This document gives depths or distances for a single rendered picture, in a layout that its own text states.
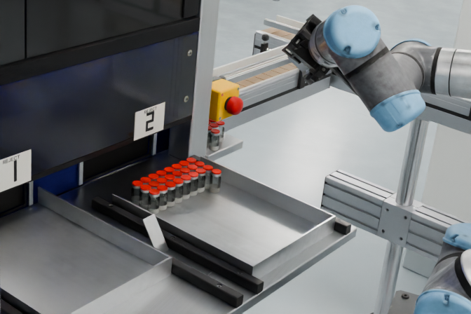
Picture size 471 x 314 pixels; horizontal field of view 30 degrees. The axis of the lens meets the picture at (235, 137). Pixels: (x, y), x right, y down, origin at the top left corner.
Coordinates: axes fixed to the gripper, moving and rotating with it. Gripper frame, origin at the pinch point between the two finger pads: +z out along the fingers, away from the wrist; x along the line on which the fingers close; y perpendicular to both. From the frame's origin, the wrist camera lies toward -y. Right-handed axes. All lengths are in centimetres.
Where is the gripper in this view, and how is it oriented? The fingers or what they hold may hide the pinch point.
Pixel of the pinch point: (315, 66)
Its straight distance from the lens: 160.1
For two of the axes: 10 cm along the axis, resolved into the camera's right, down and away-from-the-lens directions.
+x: -6.2, 7.7, -1.0
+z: -1.2, 0.3, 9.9
